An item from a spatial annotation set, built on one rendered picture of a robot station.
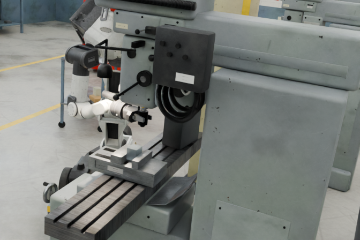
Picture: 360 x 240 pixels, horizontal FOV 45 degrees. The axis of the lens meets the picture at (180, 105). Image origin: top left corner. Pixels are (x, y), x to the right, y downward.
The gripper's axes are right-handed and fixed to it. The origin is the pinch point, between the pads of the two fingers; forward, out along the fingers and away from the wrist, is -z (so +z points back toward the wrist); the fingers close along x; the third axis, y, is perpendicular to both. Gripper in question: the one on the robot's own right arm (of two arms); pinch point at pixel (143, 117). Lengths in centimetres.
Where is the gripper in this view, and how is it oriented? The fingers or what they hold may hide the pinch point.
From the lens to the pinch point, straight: 207.8
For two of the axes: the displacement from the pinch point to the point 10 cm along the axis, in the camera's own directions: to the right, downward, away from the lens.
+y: -1.0, 9.5, 3.1
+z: -7.9, -2.6, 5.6
